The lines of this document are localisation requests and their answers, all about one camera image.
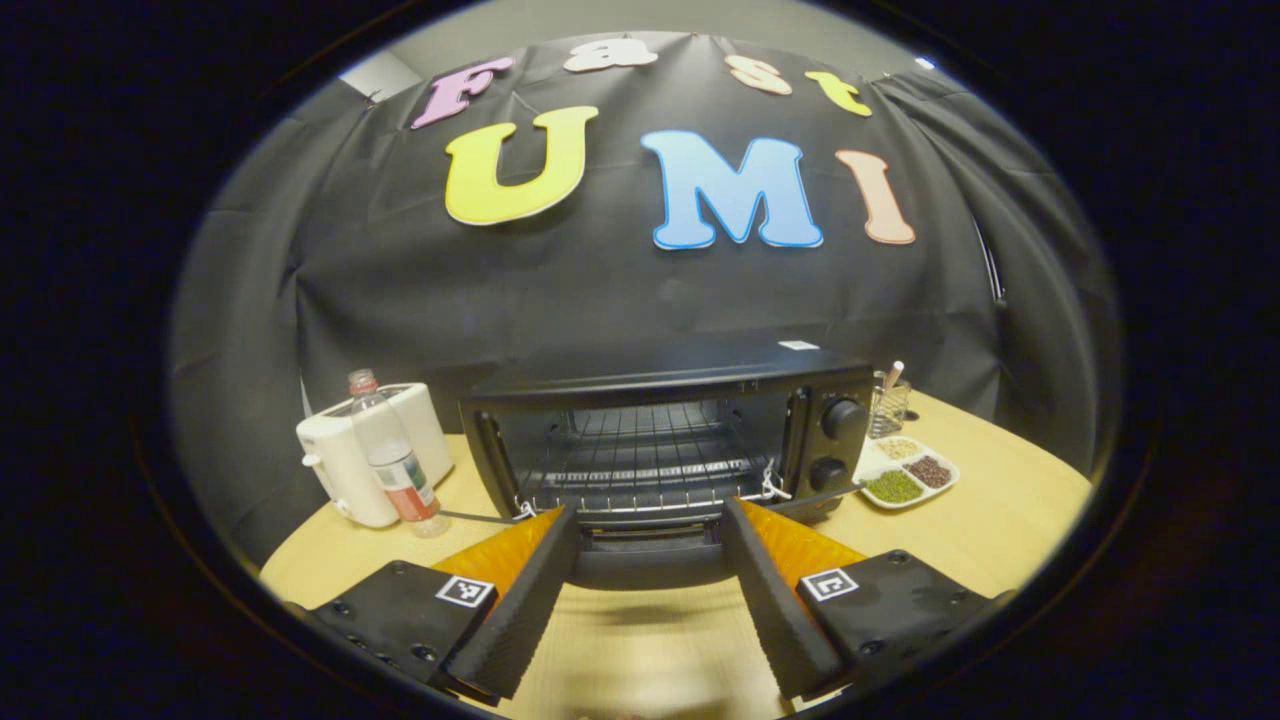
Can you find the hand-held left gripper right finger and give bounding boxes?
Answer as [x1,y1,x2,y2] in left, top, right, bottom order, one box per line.
[720,498,1001,703]

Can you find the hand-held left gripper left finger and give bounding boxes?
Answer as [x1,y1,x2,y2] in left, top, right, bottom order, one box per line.
[310,508,583,703]

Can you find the black electric oven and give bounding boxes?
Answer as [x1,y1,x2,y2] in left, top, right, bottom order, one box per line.
[460,340,876,591]

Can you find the white divided dish of beans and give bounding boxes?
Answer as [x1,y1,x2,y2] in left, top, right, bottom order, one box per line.
[852,434,961,511]

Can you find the clear red-label plastic bottle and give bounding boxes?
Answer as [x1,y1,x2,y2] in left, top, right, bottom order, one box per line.
[347,369,451,539]

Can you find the white toaster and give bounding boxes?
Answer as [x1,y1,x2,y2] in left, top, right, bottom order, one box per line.
[296,382,456,529]

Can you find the black backdrop cloth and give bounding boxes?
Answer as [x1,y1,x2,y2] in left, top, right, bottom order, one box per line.
[168,30,1121,571]

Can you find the wire mesh holder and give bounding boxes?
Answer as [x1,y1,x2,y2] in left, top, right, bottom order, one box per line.
[868,370,911,439]

